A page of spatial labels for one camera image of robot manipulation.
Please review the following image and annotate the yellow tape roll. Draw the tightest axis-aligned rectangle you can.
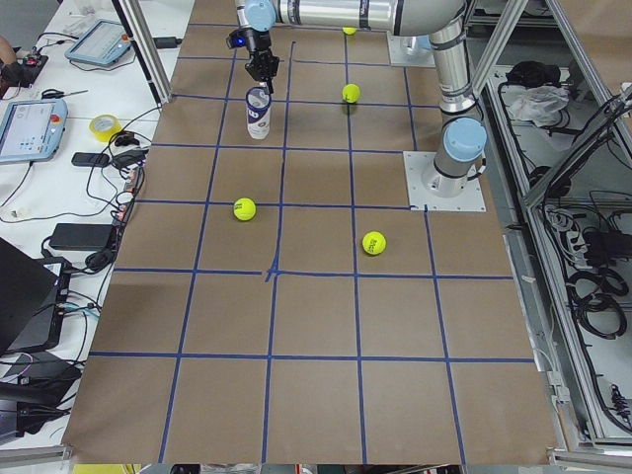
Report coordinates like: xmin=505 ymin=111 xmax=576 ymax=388
xmin=89 ymin=114 xmax=122 ymax=143

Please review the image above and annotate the aluminium frame post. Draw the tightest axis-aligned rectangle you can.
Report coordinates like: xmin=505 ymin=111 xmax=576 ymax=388
xmin=112 ymin=0 xmax=172 ymax=106

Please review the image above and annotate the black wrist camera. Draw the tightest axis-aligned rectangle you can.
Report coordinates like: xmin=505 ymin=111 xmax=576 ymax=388
xmin=226 ymin=28 xmax=252 ymax=49

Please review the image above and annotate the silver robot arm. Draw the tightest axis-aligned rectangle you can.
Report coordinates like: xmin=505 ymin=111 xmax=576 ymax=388
xmin=226 ymin=0 xmax=487 ymax=198

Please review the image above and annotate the white blue tennis ball can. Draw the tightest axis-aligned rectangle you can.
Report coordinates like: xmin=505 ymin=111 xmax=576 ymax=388
xmin=245 ymin=87 xmax=272 ymax=140

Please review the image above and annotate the yellow tennis ball upper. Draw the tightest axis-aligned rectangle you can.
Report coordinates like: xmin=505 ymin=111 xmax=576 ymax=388
xmin=342 ymin=83 xmax=361 ymax=104

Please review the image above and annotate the yellow tennis ball right middle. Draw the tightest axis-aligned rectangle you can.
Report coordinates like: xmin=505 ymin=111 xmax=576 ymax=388
xmin=361 ymin=230 xmax=387 ymax=256

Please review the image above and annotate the white crumpled cloth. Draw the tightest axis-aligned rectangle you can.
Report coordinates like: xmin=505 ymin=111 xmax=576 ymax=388
xmin=509 ymin=86 xmax=569 ymax=127

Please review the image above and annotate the teach pendant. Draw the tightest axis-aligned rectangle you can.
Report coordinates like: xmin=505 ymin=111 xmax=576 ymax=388
xmin=64 ymin=20 xmax=131 ymax=66
xmin=1 ymin=99 xmax=68 ymax=164

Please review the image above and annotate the black laptop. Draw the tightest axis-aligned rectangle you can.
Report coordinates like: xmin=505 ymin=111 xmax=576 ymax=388
xmin=1 ymin=240 xmax=70 ymax=354

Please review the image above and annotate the teach pendant lower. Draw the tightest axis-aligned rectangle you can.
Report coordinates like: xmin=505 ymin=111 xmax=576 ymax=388
xmin=1 ymin=99 xmax=68 ymax=164

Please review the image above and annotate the yellow tennis ball left middle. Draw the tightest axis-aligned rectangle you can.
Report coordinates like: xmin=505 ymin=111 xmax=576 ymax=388
xmin=233 ymin=197 xmax=257 ymax=222

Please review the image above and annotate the teach pendant upper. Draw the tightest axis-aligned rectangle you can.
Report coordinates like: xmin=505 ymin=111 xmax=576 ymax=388
xmin=64 ymin=20 xmax=131 ymax=66

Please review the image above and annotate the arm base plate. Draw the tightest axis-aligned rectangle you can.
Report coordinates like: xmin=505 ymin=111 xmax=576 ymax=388
xmin=403 ymin=151 xmax=486 ymax=212
xmin=387 ymin=33 xmax=435 ymax=68

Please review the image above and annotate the black power adapter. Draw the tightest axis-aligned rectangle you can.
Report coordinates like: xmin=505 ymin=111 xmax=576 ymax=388
xmin=49 ymin=223 xmax=114 ymax=251

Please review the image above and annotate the black phone device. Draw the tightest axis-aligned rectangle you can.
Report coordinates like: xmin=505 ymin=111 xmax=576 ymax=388
xmin=71 ymin=152 xmax=111 ymax=168

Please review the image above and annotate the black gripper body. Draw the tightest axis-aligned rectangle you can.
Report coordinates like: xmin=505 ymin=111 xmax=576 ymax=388
xmin=245 ymin=29 xmax=279 ymax=82

